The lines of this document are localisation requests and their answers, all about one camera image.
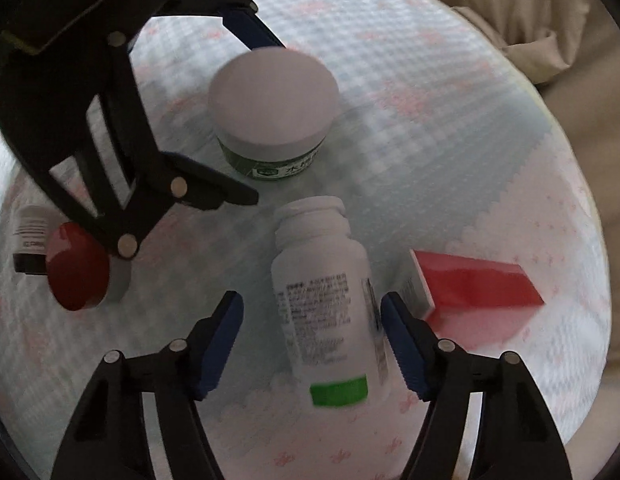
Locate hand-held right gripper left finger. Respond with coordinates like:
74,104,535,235
50,290,245,480

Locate small white tube black cap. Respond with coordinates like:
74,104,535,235
12,205,53,277

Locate white pill bottle green label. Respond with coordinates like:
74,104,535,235
270,196,391,411

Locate green jar white lid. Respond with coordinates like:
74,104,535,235
209,47,341,182

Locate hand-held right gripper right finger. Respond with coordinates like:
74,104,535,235
380,291,574,480

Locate checked pastel bed sheet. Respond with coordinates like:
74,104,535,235
0,0,614,480

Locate jar with red lid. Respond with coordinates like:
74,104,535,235
44,222,133,313

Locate red box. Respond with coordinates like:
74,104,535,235
399,248,546,354

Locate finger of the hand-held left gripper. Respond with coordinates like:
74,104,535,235
112,0,287,52
0,32,261,261

